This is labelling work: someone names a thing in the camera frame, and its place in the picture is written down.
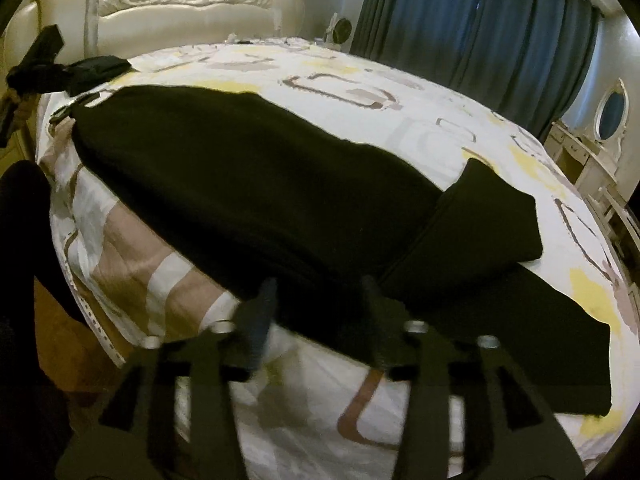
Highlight black pants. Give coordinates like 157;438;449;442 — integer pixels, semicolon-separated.
71;86;612;415

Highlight folded black garment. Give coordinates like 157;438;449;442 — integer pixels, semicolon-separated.
64;55;132;96

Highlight cream tufted headboard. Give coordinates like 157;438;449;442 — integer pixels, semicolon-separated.
1;0;305;68

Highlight dark blue curtain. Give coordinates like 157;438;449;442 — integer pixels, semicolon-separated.
350;0;601;141

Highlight patterned bed sheet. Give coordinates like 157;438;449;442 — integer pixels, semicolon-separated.
35;40;639;479

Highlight small desk fan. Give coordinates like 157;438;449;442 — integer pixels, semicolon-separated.
324;13;352;46

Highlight white tv console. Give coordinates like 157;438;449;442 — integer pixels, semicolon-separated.
592;185;639;285

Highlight white vanity dresser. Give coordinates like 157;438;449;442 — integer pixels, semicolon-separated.
544;120;616;200

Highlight left hand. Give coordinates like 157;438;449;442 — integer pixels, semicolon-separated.
1;89;39;148

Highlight oval white-framed mirror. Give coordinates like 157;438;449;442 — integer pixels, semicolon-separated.
593;78;629;157

